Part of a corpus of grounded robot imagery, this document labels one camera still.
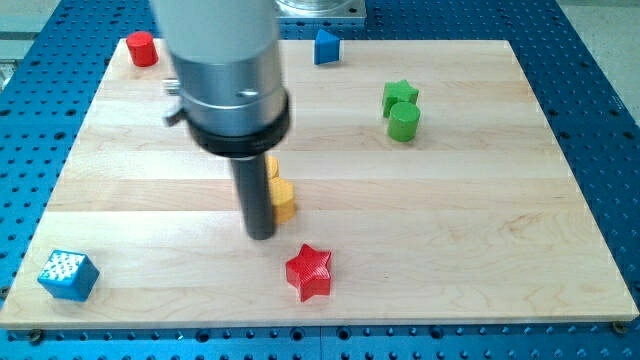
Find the red star block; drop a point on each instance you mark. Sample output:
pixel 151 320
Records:
pixel 309 272

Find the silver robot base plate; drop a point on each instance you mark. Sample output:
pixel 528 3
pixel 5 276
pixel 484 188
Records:
pixel 318 11

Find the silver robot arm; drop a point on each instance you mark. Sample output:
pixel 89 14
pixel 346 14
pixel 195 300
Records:
pixel 225 54

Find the green star block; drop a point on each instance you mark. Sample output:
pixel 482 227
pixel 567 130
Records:
pixel 400 91

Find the wooden board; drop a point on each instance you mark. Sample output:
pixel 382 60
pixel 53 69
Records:
pixel 477 219

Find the yellow hexagon block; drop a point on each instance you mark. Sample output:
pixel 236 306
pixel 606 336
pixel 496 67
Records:
pixel 283 199

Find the blue cube block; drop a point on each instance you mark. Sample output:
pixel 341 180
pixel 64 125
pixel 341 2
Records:
pixel 68 275

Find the yellow block behind tool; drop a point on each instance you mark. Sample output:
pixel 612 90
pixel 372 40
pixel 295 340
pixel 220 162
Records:
pixel 272 166

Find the blue triangle block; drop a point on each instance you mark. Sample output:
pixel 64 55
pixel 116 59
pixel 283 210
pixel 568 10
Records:
pixel 326 48

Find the green cylinder block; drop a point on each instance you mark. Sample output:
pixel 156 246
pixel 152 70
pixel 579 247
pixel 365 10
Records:
pixel 403 121

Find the red cylinder block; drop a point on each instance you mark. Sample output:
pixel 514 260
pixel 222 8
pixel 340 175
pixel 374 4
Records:
pixel 142 49

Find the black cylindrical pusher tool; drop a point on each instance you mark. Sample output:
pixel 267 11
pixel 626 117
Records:
pixel 252 185

